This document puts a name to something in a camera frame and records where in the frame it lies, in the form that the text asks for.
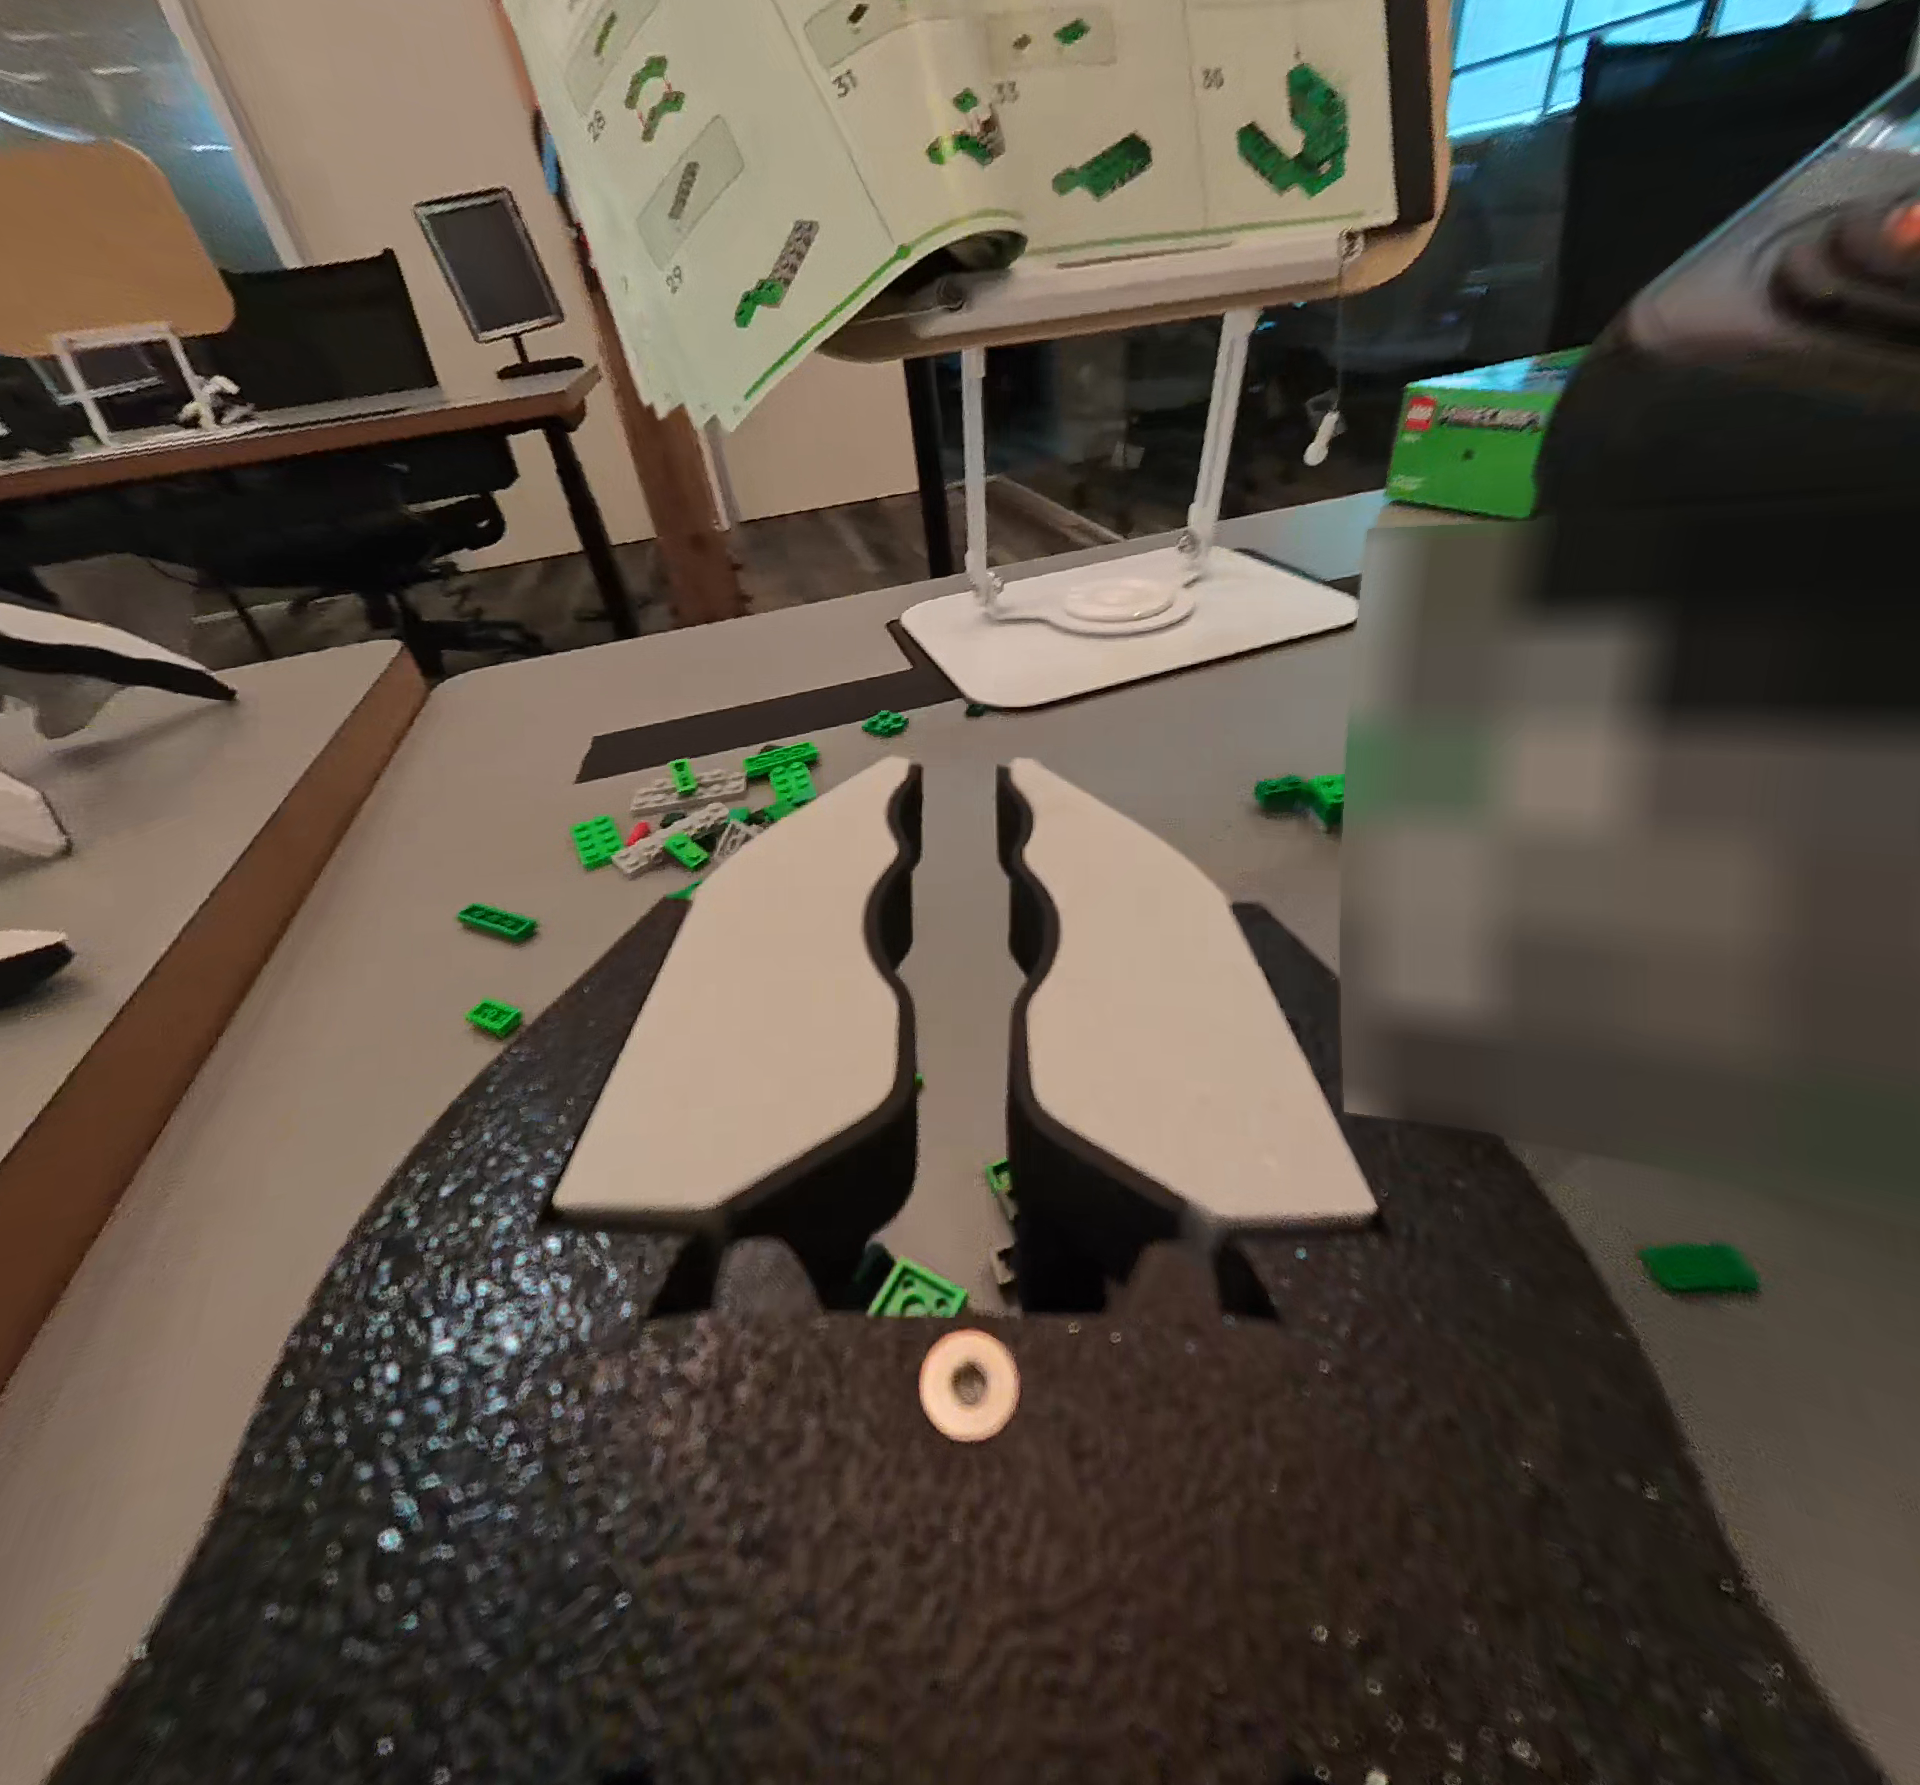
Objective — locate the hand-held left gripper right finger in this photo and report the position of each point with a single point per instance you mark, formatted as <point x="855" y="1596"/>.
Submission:
<point x="1184" y="1021"/>

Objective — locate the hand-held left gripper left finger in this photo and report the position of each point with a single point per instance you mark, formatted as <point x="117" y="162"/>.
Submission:
<point x="734" y="1021"/>

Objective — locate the pile of toy bricks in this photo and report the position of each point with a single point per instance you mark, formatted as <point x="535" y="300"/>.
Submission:
<point x="704" y="803"/>

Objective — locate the green brick assembly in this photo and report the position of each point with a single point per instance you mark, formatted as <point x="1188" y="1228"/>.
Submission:
<point x="1303" y="794"/>

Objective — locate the wooden background desk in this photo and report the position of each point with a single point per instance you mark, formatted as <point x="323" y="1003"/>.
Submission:
<point x="375" y="421"/>

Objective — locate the black monitor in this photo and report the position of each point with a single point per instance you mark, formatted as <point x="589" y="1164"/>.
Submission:
<point x="1680" y="164"/>

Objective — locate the short green studded plate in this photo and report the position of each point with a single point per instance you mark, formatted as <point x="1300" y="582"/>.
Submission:
<point x="495" y="1016"/>

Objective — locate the small green brick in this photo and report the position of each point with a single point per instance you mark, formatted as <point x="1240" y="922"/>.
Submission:
<point x="1000" y="1184"/>

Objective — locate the long green studded plate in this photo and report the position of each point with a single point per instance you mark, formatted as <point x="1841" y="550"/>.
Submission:
<point x="497" y="922"/>

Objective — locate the green toy brick box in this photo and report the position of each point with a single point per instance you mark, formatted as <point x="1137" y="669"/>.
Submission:
<point x="1478" y="458"/>

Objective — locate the green square studded plate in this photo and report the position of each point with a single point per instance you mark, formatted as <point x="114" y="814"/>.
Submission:
<point x="915" y="1288"/>

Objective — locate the white book stand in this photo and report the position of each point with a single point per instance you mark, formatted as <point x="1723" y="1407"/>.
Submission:
<point x="1274" y="615"/>

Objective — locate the smooth green flat plate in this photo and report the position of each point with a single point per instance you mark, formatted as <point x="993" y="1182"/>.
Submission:
<point x="1700" y="1269"/>

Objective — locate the adjacent wood-edged table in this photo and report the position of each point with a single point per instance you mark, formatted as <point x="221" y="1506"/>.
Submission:
<point x="181" y="825"/>

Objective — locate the white black-edged object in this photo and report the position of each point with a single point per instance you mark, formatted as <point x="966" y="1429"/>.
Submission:
<point x="26" y="813"/>
<point x="26" y="961"/>
<point x="90" y="652"/>

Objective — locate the brick building instruction booklet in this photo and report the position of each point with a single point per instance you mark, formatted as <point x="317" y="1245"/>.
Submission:
<point x="1050" y="15"/>

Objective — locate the black office chair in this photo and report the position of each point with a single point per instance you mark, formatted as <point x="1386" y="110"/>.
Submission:
<point x="338" y="330"/>

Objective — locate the framed tablet on stand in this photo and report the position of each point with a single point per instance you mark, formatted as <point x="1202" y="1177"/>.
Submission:
<point x="488" y="263"/>

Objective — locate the small white figure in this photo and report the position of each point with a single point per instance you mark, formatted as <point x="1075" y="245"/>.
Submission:
<point x="213" y="403"/>

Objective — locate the clear acrylic stand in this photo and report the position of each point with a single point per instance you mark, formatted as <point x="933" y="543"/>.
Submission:
<point x="112" y="369"/>

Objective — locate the wooden divider panel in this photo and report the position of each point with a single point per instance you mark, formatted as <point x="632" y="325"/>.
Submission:
<point x="90" y="240"/>

